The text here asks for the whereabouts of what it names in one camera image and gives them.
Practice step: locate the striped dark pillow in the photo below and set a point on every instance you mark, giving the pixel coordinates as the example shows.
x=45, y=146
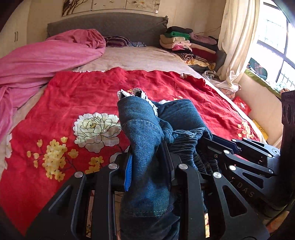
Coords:
x=118, y=41

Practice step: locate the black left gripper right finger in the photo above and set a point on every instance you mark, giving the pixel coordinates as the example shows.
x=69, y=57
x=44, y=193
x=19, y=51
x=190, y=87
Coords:
x=170, y=164

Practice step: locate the pink blanket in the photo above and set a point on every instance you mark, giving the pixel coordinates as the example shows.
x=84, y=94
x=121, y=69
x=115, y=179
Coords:
x=27, y=68

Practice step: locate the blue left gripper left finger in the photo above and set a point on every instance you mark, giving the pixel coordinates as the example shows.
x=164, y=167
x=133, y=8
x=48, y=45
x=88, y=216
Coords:
x=128, y=172

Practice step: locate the blue denim pants lace hem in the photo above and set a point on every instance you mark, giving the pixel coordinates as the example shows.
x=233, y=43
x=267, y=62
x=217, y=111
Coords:
x=147, y=208

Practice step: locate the red plastic bag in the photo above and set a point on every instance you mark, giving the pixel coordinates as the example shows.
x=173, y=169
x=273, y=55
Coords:
x=242, y=105

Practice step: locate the window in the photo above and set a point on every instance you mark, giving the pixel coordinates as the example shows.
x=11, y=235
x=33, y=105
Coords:
x=272, y=59

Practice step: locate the red floral bedspread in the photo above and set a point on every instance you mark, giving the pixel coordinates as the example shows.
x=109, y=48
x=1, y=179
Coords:
x=75, y=126

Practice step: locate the tree painting wall art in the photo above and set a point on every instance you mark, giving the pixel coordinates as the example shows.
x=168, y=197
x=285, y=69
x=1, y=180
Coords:
x=79, y=6

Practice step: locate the yellow box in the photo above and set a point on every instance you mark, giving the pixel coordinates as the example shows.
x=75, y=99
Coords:
x=265, y=135

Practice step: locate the pile of folded clothes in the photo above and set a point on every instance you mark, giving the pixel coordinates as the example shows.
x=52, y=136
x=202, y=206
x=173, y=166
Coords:
x=199, y=52

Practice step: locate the grey headboard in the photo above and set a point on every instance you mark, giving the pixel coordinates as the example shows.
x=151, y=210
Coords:
x=133, y=26

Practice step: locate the cream wardrobe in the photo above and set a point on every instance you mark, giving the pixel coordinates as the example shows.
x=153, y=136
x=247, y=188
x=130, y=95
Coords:
x=14, y=32

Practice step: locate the cream curtain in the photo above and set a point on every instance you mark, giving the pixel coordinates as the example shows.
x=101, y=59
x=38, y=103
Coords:
x=238, y=22

